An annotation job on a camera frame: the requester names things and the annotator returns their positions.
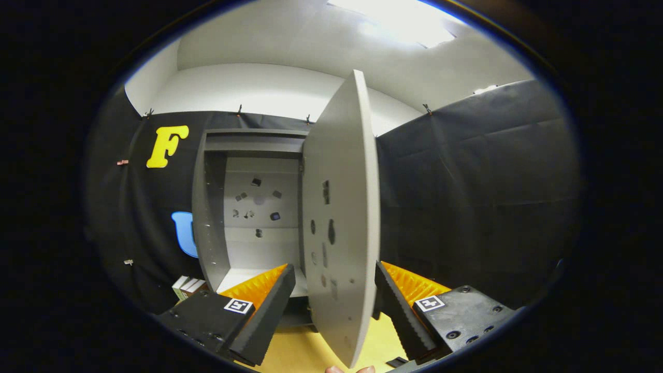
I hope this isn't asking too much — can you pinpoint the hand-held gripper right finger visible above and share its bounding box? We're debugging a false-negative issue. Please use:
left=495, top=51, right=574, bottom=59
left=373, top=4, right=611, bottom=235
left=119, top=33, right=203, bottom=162
left=372, top=261, right=518, bottom=363

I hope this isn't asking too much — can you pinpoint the black backdrop cloth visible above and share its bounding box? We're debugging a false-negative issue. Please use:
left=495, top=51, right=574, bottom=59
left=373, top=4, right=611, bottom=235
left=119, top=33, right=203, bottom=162
left=85, top=78, right=583, bottom=317

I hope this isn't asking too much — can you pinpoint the dark grey cabinet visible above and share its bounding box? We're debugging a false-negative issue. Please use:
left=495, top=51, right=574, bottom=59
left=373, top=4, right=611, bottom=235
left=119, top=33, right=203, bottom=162
left=192, top=128, right=319, bottom=332

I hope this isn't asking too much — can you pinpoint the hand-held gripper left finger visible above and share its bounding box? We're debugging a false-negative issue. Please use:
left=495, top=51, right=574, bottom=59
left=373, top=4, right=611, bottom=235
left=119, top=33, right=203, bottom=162
left=158, top=263, right=297, bottom=367

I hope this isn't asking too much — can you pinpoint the long ceiling light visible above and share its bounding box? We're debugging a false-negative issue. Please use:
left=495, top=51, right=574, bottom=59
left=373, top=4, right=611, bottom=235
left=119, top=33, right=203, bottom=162
left=326, top=0, right=456, bottom=49

